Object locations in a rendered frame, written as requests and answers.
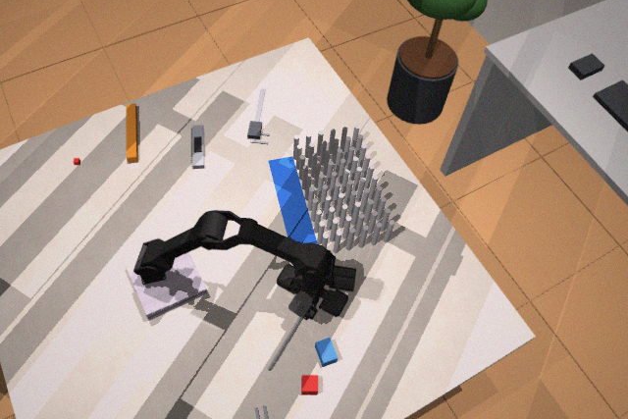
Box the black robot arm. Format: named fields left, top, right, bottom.
left=133, top=210, right=356, bottom=320

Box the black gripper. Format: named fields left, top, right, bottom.
left=277, top=264, right=348, bottom=317

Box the orange rectangular bar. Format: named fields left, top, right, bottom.
left=126, top=104, right=138, bottom=163

